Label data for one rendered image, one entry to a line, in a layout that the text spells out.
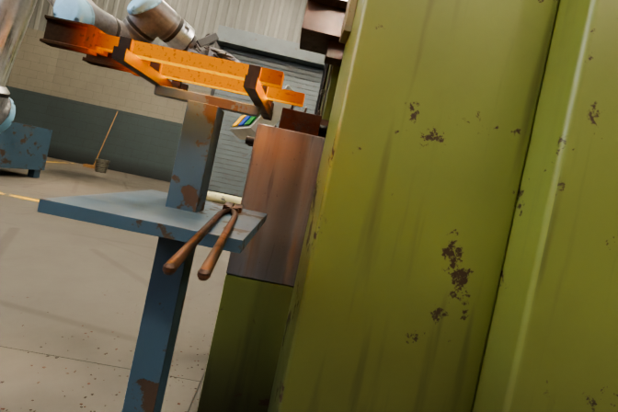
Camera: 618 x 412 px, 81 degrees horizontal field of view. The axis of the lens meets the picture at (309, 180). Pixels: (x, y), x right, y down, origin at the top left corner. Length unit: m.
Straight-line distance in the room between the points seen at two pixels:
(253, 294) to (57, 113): 10.14
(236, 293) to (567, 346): 0.80
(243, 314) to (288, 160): 0.47
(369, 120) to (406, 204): 0.21
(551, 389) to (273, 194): 0.77
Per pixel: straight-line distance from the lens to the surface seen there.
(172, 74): 0.79
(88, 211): 0.62
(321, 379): 0.92
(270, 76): 0.62
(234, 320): 1.15
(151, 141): 9.96
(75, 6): 1.12
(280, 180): 1.06
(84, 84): 10.83
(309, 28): 1.30
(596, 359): 1.01
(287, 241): 1.08
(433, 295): 0.90
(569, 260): 0.91
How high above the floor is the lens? 0.79
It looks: level
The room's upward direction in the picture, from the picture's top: 12 degrees clockwise
